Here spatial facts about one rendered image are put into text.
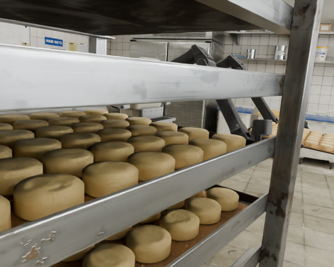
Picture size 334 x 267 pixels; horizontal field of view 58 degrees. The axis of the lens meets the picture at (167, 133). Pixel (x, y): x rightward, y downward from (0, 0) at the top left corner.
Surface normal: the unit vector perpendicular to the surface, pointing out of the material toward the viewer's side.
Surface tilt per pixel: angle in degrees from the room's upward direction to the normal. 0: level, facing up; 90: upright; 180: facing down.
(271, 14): 90
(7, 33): 90
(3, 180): 90
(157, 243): 0
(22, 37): 90
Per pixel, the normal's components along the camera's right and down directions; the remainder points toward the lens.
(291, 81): -0.62, 0.11
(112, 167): 0.06, -0.98
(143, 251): -0.18, 0.18
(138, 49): -0.40, 0.16
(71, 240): 0.78, 0.17
